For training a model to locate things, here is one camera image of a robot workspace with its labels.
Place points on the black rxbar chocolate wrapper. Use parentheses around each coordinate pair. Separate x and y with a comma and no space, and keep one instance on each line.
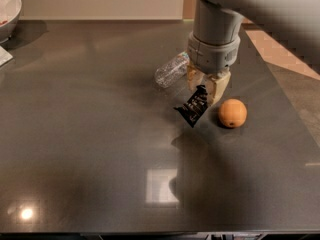
(195,107)

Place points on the clear plastic water bottle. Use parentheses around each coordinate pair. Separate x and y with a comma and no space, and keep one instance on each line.
(172,71)

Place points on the white bowl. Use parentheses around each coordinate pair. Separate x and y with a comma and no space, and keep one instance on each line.
(9,15)

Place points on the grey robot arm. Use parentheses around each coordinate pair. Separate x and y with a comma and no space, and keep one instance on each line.
(295,24)

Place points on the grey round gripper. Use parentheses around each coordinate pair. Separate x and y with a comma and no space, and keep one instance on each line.
(212,58)

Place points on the orange fruit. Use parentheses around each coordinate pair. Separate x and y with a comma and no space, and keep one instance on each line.
(232,113)

